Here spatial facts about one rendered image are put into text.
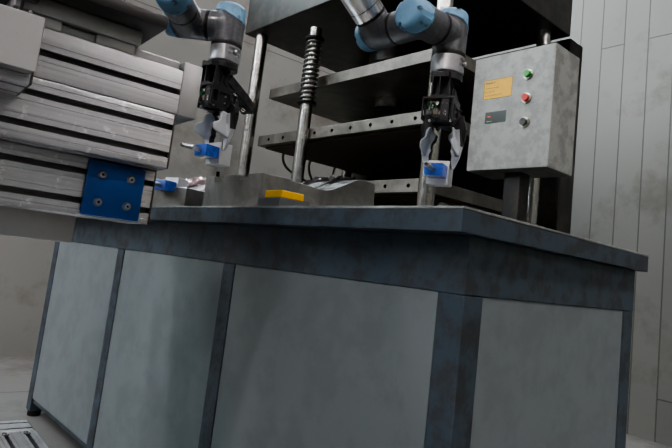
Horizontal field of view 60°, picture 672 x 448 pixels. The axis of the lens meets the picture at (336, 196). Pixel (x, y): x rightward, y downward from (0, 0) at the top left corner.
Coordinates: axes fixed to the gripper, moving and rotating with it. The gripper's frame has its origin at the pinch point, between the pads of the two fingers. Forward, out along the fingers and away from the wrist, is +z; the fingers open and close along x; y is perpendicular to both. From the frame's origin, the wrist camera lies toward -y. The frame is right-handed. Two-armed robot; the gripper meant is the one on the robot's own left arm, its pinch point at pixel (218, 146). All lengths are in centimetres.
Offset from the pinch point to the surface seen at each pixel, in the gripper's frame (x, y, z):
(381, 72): -22, -94, -54
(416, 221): 65, 13, 17
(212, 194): -7.6, -6.5, 10.9
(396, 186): -5, -88, -6
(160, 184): -21.5, 0.0, 9.5
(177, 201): -18.4, -3.9, 13.4
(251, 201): 10.6, -3.5, 12.8
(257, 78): -100, -99, -62
